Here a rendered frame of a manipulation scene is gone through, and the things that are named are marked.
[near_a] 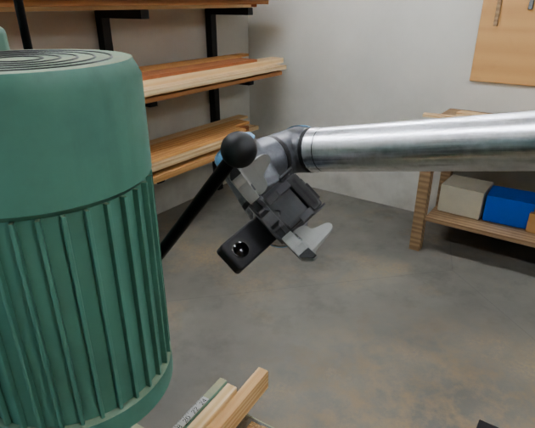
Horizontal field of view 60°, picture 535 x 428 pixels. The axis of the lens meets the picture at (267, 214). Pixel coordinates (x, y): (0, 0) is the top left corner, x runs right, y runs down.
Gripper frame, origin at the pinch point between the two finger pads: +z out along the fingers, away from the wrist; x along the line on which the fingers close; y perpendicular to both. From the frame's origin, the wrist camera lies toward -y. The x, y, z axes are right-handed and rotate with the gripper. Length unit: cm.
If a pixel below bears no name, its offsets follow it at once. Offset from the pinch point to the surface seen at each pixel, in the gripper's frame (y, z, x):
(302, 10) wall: 142, -302, -130
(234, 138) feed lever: 1.8, 13.0, -6.0
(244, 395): -22.3, -26.2, 17.8
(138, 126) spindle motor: -3.6, 20.7, -9.6
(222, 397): -24.6, -24.5, 15.5
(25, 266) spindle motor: -15.7, 22.9, -6.4
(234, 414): -24.8, -23.8, 18.8
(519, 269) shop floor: 105, -247, 110
